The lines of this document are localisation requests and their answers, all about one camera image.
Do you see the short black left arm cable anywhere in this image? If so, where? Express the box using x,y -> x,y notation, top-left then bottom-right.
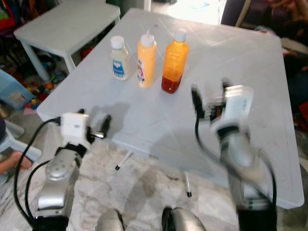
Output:
25,160 -> 51,219

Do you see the yellow squeeze sauce bottle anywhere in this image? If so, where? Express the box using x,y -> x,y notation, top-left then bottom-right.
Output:
137,30 -> 157,89

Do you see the large white plastic table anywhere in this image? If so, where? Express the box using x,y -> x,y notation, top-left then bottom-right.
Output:
36,7 -> 305,210

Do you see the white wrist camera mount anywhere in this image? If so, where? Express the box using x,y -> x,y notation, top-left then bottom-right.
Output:
211,85 -> 254,134
60,112 -> 91,145

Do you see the seated person in dark clothes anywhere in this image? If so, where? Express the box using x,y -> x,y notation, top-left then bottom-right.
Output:
282,19 -> 308,115

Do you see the small white side table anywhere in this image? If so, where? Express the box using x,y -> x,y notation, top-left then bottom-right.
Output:
13,0 -> 121,81

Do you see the dark purple chair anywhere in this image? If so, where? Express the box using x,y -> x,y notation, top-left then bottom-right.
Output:
220,0 -> 252,27

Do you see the long black left arm cable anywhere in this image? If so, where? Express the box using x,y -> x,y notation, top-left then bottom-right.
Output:
13,118 -> 63,228

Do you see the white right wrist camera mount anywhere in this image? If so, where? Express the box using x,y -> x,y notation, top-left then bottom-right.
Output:
211,85 -> 254,134

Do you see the orange and red drink bottle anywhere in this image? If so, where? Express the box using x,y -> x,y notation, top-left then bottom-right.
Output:
161,28 -> 190,94

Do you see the cream bottle with blue label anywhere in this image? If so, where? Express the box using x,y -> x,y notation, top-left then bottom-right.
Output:
110,36 -> 131,81

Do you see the white plastic chair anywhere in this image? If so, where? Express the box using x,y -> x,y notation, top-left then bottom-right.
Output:
0,118 -> 43,186

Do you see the silver right robot leg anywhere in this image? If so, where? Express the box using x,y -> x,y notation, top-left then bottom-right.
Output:
161,207 -> 207,231

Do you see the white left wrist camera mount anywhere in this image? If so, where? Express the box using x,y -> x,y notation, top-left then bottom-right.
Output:
60,112 -> 91,145

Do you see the bare person foot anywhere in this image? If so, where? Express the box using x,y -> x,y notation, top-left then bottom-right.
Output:
0,152 -> 32,175

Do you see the light blue plastic bin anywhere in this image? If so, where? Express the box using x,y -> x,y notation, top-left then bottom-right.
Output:
0,70 -> 35,111

